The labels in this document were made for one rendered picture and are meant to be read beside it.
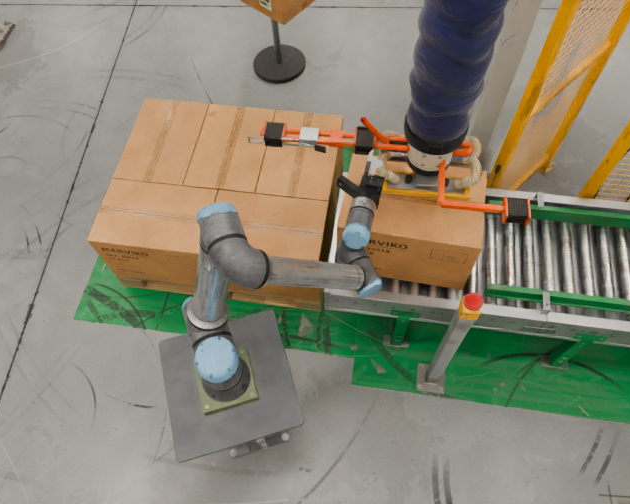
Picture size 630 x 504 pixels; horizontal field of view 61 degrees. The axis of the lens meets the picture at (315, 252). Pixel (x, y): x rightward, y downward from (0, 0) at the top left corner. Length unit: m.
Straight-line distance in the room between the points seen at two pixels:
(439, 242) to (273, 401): 0.92
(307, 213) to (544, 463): 1.72
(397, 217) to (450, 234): 0.23
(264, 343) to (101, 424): 1.22
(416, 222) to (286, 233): 0.74
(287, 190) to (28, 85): 2.55
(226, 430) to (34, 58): 3.61
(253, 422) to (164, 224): 1.19
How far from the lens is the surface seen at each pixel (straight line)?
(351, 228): 1.79
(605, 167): 2.91
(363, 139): 2.07
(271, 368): 2.21
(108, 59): 4.71
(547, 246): 2.84
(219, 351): 1.94
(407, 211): 2.30
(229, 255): 1.45
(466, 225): 2.30
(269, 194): 2.85
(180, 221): 2.85
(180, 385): 2.27
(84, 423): 3.20
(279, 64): 4.27
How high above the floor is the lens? 2.86
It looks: 61 degrees down
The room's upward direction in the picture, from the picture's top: 4 degrees counter-clockwise
